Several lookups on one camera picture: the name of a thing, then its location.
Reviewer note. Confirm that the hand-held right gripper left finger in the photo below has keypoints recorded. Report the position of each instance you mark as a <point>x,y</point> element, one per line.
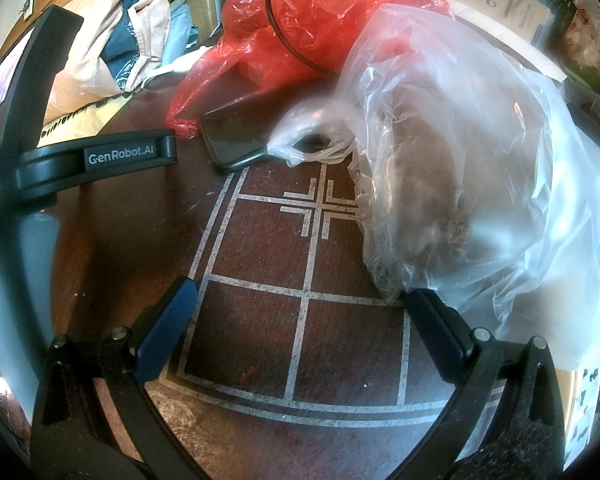
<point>165,325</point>

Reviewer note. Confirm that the light blue cloth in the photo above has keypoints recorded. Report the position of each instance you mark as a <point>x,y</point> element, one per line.
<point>180,25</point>

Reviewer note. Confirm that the black smartphone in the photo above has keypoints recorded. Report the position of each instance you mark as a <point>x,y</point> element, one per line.
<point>230,135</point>

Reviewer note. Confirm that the yellow patterned bed cover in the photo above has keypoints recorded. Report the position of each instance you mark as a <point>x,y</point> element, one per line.
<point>70,120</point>

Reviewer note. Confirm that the black device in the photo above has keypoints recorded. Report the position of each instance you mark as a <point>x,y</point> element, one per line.
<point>597,125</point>

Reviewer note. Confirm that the white cardboard box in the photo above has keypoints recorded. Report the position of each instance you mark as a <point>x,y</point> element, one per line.
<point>490,0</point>

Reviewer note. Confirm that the red plastic bag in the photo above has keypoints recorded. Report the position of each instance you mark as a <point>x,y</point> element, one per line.
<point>320,5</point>

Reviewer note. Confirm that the brown bundle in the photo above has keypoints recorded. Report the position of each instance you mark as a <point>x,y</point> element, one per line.
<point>420,185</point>

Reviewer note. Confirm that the white charger plug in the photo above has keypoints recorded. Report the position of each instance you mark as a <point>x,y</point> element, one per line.
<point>180,65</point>

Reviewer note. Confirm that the printed cardboard box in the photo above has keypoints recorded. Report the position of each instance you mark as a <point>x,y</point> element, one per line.
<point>585,395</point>

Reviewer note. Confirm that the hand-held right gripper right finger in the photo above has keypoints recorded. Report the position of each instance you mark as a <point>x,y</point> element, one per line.
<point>432,325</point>

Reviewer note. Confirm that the clear plastic bag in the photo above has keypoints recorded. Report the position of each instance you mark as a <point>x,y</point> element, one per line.
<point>480,135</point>

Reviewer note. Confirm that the dark teal cloth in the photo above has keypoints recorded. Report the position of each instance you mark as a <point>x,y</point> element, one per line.
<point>125,35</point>

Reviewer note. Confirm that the small clear snack bag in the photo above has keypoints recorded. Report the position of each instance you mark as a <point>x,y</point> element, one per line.
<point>590,30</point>

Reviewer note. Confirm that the wall outlet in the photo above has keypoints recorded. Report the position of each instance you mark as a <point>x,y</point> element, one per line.
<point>28,5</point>

